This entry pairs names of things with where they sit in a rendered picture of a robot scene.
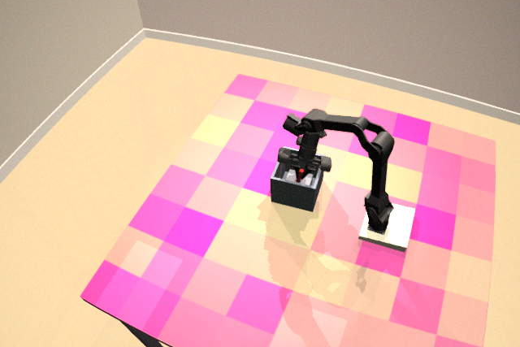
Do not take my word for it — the red peg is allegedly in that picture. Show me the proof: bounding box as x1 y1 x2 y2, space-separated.
296 169 304 183

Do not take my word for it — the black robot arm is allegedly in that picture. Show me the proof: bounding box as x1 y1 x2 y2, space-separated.
283 109 395 235

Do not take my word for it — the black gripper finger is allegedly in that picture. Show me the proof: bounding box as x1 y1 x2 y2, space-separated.
301 163 315 180
291 163 300 179

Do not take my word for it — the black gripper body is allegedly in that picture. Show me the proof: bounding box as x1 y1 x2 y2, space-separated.
277 142 332 172

